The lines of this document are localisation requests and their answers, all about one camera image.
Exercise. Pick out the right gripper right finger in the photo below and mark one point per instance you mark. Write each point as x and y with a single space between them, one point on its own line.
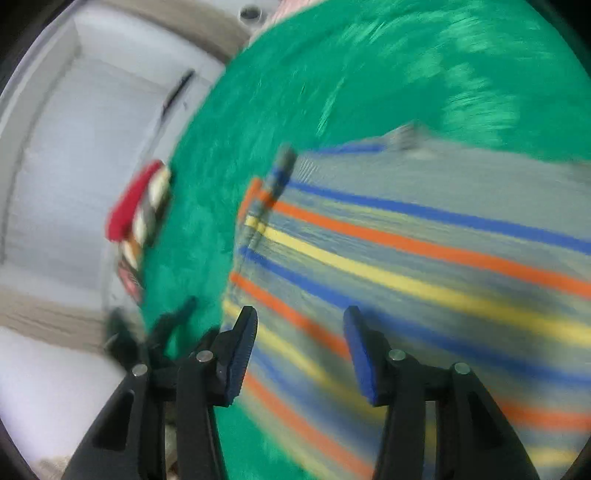
474 439

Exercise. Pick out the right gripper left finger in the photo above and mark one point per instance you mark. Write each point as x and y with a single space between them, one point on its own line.
127 439

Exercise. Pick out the striped knit sweater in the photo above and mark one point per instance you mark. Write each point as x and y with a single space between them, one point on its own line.
455 253

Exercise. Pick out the red and striped clothes pile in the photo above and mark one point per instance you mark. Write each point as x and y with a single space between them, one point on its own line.
134 222

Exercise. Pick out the green bed cover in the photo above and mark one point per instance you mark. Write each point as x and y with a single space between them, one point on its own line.
493 75

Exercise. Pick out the white round wall device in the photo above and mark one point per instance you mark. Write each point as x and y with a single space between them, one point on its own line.
252 15

